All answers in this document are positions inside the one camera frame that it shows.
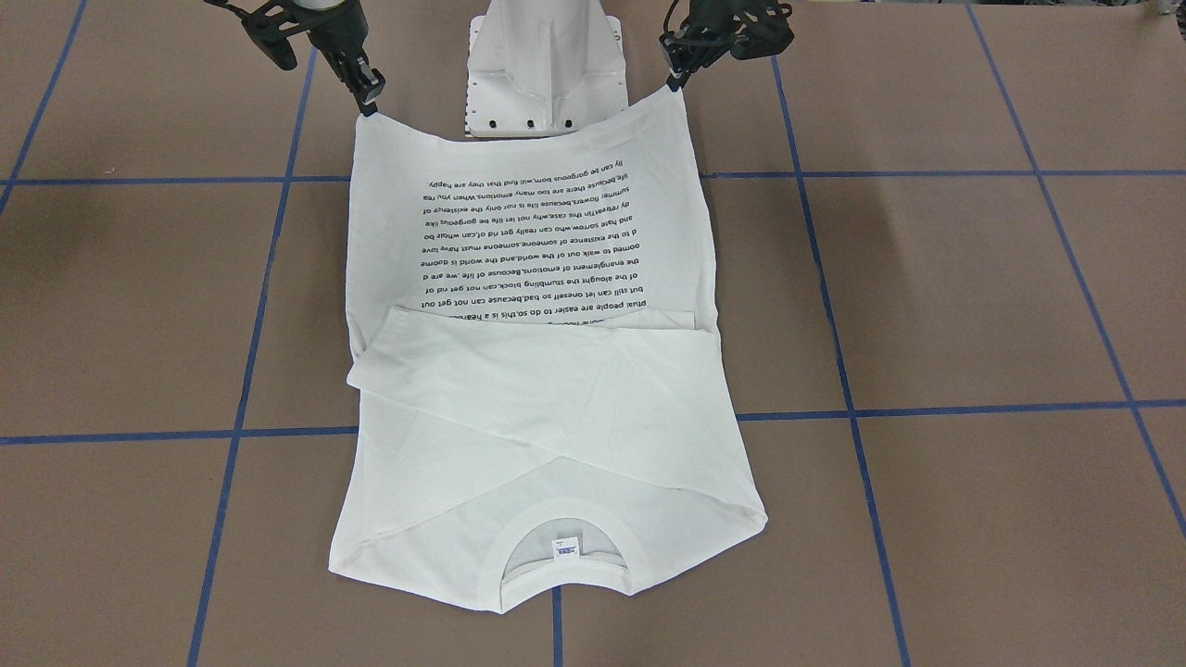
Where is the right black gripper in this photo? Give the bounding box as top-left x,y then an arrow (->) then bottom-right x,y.
301,1 -> 385,117

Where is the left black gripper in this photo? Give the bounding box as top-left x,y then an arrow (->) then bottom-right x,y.
658,1 -> 795,93

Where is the white long-sleeve printed shirt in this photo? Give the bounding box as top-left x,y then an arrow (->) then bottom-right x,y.
329,89 -> 769,614

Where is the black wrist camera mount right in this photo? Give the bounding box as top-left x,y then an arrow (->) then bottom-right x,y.
205,0 -> 315,71

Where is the white camera pole base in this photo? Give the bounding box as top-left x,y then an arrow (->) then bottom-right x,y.
465,1 -> 629,138

